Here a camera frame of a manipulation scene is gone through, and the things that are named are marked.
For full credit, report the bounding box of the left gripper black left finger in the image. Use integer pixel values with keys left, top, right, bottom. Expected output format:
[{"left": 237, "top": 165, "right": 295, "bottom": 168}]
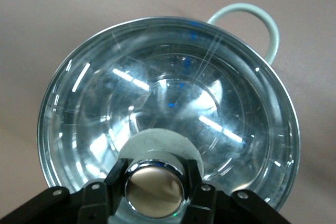
[{"left": 0, "top": 157, "right": 129, "bottom": 224}]

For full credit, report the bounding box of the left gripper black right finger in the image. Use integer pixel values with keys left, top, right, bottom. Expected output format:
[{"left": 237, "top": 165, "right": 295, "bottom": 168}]
[{"left": 185, "top": 158, "right": 291, "bottom": 224}]

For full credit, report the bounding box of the glass pot lid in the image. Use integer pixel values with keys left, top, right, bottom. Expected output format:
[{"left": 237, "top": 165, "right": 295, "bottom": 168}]
[{"left": 36, "top": 16, "right": 300, "bottom": 221}]

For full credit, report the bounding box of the grey steel cooking pot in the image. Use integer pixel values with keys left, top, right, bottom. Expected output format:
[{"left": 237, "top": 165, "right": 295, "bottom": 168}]
[{"left": 206, "top": 3, "right": 280, "bottom": 65}]

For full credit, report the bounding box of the brown table mat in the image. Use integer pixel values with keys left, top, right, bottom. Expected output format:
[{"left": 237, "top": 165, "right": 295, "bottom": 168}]
[{"left": 0, "top": 0, "right": 336, "bottom": 224}]

